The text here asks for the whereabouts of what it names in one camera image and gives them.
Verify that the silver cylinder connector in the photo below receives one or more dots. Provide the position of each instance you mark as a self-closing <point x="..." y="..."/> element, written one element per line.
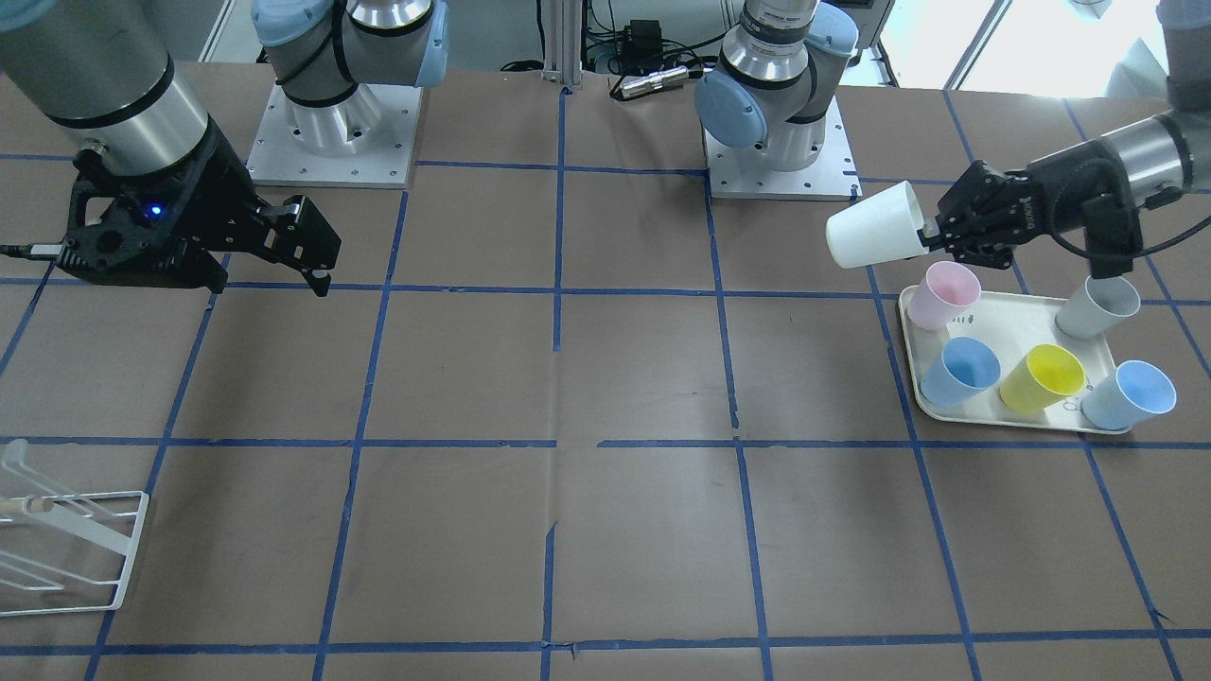
<point x="631" y="87"/>

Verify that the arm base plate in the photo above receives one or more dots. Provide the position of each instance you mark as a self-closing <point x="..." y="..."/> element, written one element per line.
<point x="753" y="156"/>
<point x="364" y="142"/>

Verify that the beige serving tray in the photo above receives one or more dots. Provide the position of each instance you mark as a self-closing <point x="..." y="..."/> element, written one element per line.
<point x="1011" y="324"/>

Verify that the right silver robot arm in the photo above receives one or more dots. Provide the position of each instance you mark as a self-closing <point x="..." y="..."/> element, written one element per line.
<point x="98" y="71"/>

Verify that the grey plastic cup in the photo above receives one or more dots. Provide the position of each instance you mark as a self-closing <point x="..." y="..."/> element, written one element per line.
<point x="1096" y="306"/>

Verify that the light blue cup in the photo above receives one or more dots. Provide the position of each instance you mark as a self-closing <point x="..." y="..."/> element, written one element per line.
<point x="1133" y="393"/>
<point x="965" y="367"/>

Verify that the light blue cup far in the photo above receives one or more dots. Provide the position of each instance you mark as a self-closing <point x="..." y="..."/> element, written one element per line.
<point x="965" y="367"/>

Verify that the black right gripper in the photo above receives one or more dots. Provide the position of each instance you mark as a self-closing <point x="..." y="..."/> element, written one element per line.
<point x="214" y="200"/>

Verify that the light blue cup near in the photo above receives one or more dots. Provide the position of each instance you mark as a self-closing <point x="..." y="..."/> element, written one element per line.
<point x="1133" y="393"/>

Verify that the white wire cup rack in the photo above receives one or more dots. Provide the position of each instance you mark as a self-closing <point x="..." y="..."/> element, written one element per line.
<point x="65" y="552"/>

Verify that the yellow plastic cup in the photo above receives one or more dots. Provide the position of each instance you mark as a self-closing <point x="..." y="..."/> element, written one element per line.
<point x="1045" y="376"/>

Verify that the pink plastic cup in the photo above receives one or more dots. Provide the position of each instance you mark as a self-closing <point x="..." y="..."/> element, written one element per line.
<point x="946" y="291"/>

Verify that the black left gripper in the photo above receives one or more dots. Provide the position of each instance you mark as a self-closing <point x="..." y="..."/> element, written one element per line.
<point x="1052" y="197"/>

